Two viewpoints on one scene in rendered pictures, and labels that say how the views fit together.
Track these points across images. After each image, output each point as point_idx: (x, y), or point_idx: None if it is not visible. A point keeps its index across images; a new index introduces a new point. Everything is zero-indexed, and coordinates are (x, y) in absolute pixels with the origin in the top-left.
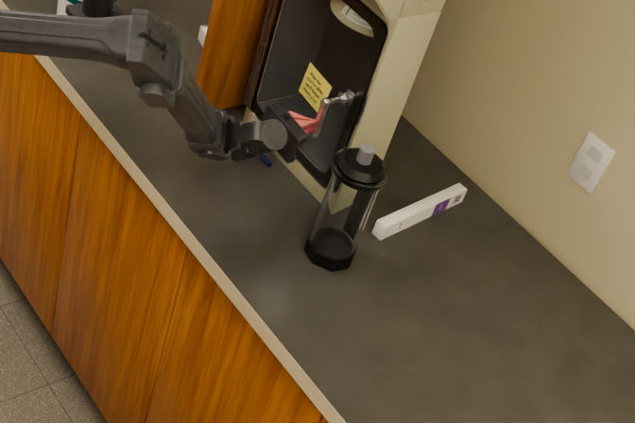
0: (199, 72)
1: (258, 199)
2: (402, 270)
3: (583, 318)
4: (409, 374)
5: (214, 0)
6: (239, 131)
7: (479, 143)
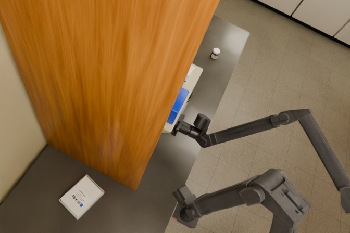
0: (138, 183)
1: (166, 142)
2: None
3: None
4: (199, 80)
5: (142, 173)
6: (205, 128)
7: None
